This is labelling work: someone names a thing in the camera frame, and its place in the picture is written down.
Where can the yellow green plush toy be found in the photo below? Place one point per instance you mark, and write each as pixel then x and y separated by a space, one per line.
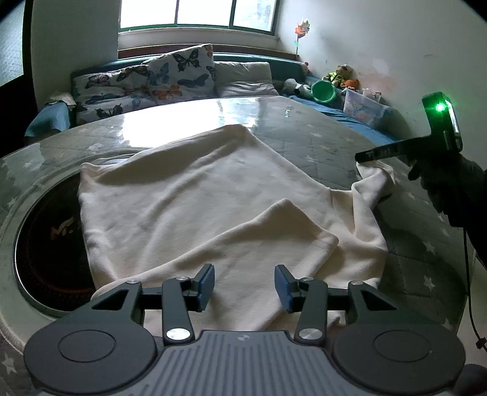
pixel 338 74

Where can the cream fleece garment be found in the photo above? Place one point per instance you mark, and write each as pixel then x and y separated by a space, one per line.
pixel 190 190

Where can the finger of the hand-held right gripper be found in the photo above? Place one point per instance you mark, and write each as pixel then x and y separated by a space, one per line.
pixel 384 152

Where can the person's right forearm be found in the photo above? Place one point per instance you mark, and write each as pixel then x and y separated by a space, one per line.
pixel 477 213

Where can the white cloth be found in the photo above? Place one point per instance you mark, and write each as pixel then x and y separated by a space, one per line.
pixel 62 98

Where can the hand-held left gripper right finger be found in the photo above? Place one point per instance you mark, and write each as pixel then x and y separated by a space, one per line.
pixel 283 289

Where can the colourful pinwheel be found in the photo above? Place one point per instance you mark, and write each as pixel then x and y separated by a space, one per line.
pixel 301 30

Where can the person's right hand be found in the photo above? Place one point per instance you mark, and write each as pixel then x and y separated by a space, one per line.
pixel 437 179

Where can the grey pillow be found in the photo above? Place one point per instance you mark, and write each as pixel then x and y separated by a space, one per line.
pixel 243 78

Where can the grey plush toy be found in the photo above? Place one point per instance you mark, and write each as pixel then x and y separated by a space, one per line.
pixel 295 88

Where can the orange plush toy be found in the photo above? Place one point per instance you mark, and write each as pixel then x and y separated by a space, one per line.
pixel 352 83

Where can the green plastic bucket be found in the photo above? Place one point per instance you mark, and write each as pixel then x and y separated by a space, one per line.
pixel 323 91

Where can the clear plastic storage box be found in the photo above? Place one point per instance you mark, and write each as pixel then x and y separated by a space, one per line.
pixel 363 106

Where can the blue blanket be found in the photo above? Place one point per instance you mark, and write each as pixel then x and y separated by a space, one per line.
pixel 47 120

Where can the dark frosted glass door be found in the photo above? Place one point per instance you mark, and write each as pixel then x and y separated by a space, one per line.
pixel 11 42

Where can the window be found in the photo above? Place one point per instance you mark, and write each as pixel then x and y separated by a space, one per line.
pixel 198 11

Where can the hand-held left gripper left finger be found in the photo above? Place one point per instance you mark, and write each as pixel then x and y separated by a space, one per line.
pixel 206 289

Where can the large butterfly print pillow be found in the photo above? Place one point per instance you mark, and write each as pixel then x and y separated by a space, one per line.
pixel 182 72

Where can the long butterfly print pillow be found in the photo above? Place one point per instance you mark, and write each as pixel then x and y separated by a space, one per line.
pixel 110 91

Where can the black round cooktop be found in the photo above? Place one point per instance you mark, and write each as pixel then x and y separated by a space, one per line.
pixel 45 247

